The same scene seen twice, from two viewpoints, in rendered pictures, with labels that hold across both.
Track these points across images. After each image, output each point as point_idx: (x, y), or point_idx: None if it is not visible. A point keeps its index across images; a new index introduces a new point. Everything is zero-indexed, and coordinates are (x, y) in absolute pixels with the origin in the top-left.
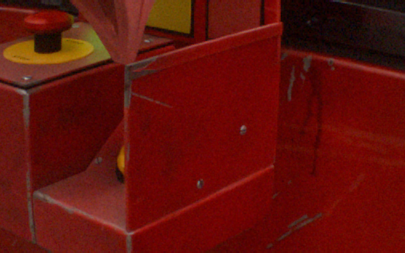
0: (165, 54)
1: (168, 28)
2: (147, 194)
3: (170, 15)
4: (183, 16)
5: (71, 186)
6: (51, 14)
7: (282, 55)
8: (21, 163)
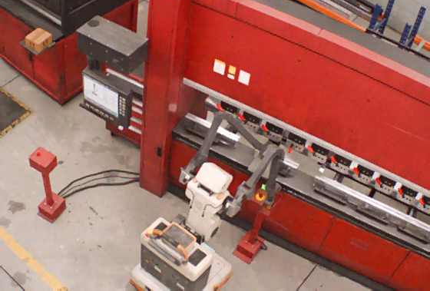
0: (273, 206)
1: None
2: (270, 213)
3: None
4: None
5: (262, 209)
6: (261, 195)
7: (279, 191)
8: (259, 209)
